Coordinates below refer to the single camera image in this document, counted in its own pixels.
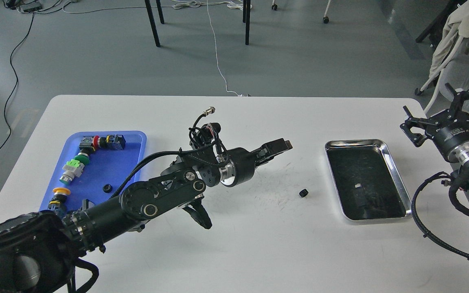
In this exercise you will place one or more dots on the black table leg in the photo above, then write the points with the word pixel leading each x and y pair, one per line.
pixel 152 19
pixel 246 9

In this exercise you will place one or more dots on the blue plastic tray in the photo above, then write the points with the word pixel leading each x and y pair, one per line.
pixel 105 167

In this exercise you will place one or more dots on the beige cloth on chair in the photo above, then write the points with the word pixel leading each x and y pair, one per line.
pixel 457 24

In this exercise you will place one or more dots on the silver metal tray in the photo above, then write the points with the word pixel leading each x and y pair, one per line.
pixel 368 184

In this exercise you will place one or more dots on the black switch block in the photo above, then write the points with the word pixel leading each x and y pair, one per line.
pixel 86 203

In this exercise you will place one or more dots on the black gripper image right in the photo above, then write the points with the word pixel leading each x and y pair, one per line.
pixel 458 136

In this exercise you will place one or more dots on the black table leg left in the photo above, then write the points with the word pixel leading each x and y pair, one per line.
pixel 152 19

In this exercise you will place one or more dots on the yellow push button switch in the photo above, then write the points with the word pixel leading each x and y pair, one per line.
pixel 57 202

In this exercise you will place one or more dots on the small black gear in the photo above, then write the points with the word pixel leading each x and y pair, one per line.
pixel 107 188
pixel 303 193

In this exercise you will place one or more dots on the red push button switch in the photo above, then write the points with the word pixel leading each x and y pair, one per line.
pixel 90 144

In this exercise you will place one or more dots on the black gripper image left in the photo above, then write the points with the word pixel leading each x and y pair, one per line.
pixel 241 164

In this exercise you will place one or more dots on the black robot arm image left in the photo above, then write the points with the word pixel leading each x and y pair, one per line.
pixel 41 252

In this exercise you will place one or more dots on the green push button switch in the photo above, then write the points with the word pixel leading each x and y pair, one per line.
pixel 74 168

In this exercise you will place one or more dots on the black table leg right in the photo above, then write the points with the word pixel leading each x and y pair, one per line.
pixel 246 9

